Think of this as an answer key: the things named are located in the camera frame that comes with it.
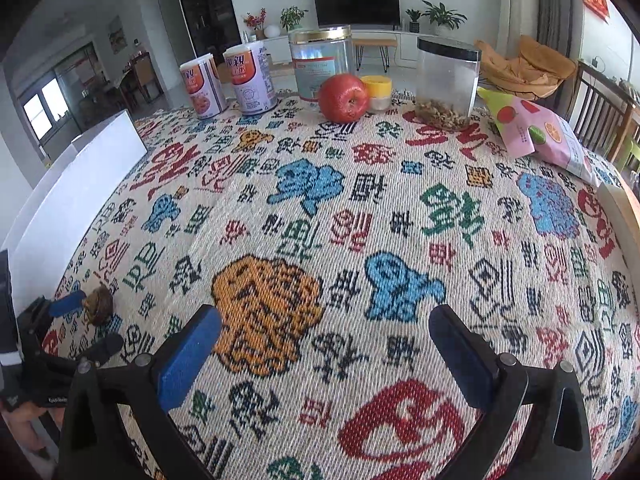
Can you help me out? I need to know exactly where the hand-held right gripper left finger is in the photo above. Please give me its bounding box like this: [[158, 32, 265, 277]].
[[59, 304, 223, 480]]

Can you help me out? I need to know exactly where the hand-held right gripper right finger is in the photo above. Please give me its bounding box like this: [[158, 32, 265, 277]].
[[428, 304, 593, 480]]

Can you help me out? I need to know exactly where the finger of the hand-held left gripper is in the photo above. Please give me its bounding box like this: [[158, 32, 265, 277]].
[[45, 334, 125, 376], [17, 289, 87, 331]]

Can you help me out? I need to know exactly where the dried brown mushroom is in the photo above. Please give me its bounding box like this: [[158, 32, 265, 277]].
[[82, 284, 115, 325]]

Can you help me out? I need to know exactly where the white box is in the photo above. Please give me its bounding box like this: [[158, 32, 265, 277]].
[[0, 109, 148, 311]]

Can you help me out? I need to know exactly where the person's left hand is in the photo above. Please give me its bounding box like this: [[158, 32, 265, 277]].
[[2, 402, 51, 458]]

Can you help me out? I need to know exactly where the woven patterned tablecloth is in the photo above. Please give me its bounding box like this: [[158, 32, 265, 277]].
[[42, 89, 640, 480]]

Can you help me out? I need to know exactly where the wooden tray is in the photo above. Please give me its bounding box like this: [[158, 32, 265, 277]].
[[597, 182, 640, 261]]

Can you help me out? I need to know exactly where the pink snack bag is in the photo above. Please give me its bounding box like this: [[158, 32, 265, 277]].
[[476, 86, 601, 187]]

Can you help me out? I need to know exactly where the wooden dining chair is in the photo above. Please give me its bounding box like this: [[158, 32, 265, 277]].
[[132, 52, 163, 103]]

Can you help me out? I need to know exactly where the orange label tin can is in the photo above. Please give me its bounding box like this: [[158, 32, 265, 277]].
[[179, 55, 230, 121], [222, 41, 278, 113]]

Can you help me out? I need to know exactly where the green chair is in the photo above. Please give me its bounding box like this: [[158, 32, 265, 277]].
[[612, 137, 640, 173]]

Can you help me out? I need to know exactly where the clear jar black lid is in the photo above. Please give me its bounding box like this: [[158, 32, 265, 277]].
[[415, 36, 482, 132]]

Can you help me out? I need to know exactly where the small jar yellow lid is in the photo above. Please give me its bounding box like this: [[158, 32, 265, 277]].
[[360, 76, 393, 112]]

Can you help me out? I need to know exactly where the red apple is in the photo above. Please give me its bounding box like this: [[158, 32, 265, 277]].
[[318, 73, 370, 123]]

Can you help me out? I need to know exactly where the dark wooden chair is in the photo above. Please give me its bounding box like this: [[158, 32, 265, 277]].
[[570, 59, 640, 151]]

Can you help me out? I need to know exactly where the orange beanbag cushion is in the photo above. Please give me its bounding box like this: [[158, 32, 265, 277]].
[[474, 35, 578, 102]]

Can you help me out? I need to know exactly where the white television cabinet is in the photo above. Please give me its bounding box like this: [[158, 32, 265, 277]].
[[260, 27, 501, 68]]

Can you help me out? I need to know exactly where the glass jar gold lid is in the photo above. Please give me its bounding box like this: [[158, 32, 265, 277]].
[[289, 25, 357, 103]]

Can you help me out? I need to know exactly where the wooden side table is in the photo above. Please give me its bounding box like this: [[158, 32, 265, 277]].
[[352, 37, 398, 73]]

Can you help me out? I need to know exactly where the dark tall cabinet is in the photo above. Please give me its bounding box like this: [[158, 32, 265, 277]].
[[170, 0, 243, 66]]

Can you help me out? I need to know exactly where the red flower plant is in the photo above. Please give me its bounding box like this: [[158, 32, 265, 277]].
[[243, 8, 267, 41]]

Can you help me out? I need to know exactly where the large leafy potted plant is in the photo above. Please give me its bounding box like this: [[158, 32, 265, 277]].
[[422, 1, 467, 36]]

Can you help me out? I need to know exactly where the grey curtain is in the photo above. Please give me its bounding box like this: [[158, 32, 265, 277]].
[[537, 0, 583, 61]]

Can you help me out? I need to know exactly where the black television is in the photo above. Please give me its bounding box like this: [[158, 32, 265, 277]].
[[313, 0, 402, 30]]

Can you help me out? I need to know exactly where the framed wall picture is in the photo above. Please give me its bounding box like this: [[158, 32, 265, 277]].
[[107, 15, 125, 55]]

